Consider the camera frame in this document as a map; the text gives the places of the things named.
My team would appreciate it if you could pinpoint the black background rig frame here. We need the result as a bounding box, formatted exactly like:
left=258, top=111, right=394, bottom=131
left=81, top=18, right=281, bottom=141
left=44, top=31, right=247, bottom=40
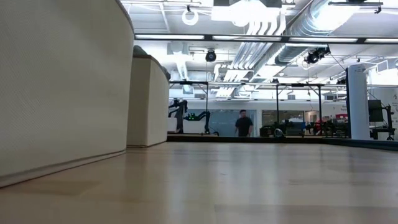
left=169, top=80, right=326, bottom=136

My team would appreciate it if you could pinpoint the black table edge rail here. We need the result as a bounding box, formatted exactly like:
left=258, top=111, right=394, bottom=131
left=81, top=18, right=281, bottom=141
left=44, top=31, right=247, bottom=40
left=167, top=134, right=398, bottom=152

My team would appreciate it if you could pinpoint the white column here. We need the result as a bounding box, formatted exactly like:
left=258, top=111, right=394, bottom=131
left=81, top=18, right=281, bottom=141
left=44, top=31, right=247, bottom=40
left=345, top=63, right=371, bottom=141

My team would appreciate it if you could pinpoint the silver ventilation duct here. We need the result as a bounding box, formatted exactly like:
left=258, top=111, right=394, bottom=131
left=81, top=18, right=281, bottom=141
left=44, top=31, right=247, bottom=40
left=273, top=0, right=358, bottom=66

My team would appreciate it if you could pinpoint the white fabric storage bin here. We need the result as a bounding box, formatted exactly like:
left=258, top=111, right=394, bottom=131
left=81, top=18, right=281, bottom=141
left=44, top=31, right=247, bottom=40
left=126, top=54, right=171, bottom=148
left=0, top=0, right=135, bottom=189

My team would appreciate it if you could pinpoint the person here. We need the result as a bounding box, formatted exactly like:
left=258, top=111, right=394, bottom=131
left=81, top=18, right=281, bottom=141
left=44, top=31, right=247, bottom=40
left=234, top=109, right=254, bottom=138

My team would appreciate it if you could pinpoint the black ceiling spotlight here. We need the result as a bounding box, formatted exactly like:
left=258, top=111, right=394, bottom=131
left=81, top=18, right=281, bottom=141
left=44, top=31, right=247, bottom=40
left=303, top=45, right=331, bottom=65

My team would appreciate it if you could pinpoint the black dome ceiling camera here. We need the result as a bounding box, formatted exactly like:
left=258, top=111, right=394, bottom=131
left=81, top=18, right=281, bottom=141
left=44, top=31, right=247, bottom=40
left=205, top=49, right=218, bottom=63

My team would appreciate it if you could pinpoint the white ceiling ring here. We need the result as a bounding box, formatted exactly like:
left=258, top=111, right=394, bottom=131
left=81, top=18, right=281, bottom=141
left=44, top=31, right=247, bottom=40
left=182, top=9, right=200, bottom=27

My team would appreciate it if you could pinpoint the black monitor on stand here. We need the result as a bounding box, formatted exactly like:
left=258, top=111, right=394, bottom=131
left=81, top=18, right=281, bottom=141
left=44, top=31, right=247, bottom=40
left=368, top=99, right=396, bottom=141

